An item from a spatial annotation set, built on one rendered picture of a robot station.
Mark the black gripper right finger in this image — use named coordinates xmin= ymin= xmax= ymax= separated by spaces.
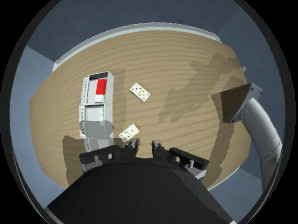
xmin=152 ymin=141 xmax=209 ymax=182

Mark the grey rack of bins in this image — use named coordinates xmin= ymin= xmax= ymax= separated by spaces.
xmin=79 ymin=71 xmax=114 ymax=152

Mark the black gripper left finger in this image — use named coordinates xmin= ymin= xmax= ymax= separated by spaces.
xmin=79 ymin=140 xmax=138 ymax=173

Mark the red and white eraser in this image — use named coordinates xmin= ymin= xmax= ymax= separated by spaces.
xmin=95 ymin=79 xmax=107 ymax=103

